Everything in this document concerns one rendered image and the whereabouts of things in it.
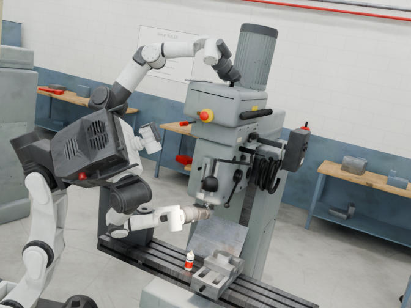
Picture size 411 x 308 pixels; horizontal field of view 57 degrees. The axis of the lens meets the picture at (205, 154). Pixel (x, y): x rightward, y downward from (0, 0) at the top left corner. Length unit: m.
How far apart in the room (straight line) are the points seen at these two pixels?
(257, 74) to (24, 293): 1.54
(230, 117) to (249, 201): 0.81
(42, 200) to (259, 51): 1.25
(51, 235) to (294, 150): 1.24
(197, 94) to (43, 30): 7.25
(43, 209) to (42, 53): 7.15
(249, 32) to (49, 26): 6.94
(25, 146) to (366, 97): 4.98
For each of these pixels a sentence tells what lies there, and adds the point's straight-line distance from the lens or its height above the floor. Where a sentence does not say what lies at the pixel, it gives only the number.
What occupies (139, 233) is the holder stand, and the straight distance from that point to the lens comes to 2.22.
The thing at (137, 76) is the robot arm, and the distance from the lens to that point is 1.70.
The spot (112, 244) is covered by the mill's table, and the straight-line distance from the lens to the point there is 2.25.
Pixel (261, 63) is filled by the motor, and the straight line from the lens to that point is 2.00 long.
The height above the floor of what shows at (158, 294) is 0.82.
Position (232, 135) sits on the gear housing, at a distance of 1.73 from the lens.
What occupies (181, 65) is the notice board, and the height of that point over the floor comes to 1.82.
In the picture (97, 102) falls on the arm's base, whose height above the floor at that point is 1.74.
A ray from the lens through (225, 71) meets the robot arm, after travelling 1.74.
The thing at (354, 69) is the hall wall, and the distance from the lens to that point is 5.95.
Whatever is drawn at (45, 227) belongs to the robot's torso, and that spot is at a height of 1.15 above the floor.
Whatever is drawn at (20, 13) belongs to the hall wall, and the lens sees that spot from 9.29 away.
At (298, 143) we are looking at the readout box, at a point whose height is 1.67.
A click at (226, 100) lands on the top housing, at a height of 1.84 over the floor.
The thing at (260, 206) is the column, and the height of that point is 1.22.
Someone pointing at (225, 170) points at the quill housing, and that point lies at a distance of 1.81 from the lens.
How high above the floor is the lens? 1.99
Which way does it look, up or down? 14 degrees down
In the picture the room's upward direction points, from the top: 11 degrees clockwise
